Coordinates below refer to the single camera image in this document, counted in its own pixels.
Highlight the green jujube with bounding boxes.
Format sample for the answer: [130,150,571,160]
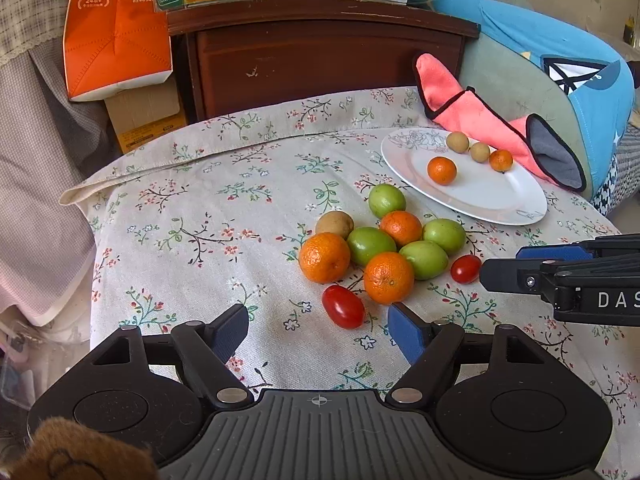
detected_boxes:
[399,240,449,281]
[368,183,406,219]
[347,226,397,266]
[423,219,466,257]

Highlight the cherry tomato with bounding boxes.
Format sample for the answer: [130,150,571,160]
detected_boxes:
[321,285,366,330]
[450,255,482,284]

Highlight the small tangerine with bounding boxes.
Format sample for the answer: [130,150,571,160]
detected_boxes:
[489,150,513,174]

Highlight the green jujube top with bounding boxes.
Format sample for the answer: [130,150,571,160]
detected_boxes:
[368,183,406,219]

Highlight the brown longan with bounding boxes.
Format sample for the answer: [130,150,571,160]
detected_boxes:
[314,210,354,240]
[470,142,491,164]
[446,131,470,154]

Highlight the houndstooth sofa cushion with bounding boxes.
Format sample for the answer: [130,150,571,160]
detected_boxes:
[590,122,640,216]

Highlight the white floral plate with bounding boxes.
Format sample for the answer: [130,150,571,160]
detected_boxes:
[381,127,547,226]

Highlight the floral tablecloth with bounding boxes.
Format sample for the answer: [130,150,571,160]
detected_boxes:
[61,88,639,479]

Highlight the pink grey cloth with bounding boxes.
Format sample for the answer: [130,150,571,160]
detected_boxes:
[414,53,587,192]

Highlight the brown plush toy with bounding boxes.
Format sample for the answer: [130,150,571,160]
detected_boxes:
[9,417,160,480]

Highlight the blue green cushion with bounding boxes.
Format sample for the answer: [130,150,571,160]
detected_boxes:
[430,0,634,200]

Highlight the brown cardboard box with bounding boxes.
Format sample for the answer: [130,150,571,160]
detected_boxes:
[105,76,186,154]

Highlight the checkered fabric cover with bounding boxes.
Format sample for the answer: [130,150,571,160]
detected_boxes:
[1,0,114,342]

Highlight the dark wooden cabinet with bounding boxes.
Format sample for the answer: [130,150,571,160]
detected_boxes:
[167,0,480,122]

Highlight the orange paper bag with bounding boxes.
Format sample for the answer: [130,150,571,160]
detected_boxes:
[63,0,172,102]

